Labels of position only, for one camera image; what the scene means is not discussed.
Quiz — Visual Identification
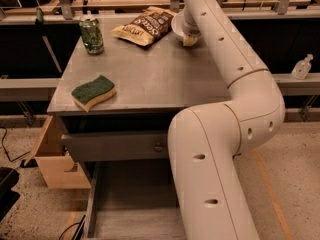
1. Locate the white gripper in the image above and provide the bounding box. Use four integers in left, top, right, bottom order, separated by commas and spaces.
182, 16, 200, 47

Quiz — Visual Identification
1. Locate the black cable on floor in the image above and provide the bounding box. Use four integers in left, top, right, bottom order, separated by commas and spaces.
0, 126, 32, 164

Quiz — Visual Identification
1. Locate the green yellow sponge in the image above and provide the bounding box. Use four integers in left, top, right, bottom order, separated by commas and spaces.
71, 75, 116, 112

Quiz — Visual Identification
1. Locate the clear sanitizer bottle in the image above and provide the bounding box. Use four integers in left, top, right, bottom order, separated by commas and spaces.
291, 54, 313, 80

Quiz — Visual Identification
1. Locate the green soda can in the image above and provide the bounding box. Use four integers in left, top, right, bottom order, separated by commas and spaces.
79, 14, 104, 55

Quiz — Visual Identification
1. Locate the white bowl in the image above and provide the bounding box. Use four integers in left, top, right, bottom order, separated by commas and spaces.
171, 12, 184, 41

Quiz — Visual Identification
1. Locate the brown chip bag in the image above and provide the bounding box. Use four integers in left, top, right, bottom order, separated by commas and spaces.
111, 6, 176, 47

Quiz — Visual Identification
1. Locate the grey cabinet with drawers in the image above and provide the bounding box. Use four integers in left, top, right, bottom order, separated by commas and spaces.
48, 14, 228, 240

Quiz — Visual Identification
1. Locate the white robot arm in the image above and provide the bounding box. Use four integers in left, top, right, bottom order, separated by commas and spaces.
168, 0, 285, 240

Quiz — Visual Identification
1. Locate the round metal drawer knob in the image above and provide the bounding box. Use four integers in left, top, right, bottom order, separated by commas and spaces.
154, 143, 164, 152

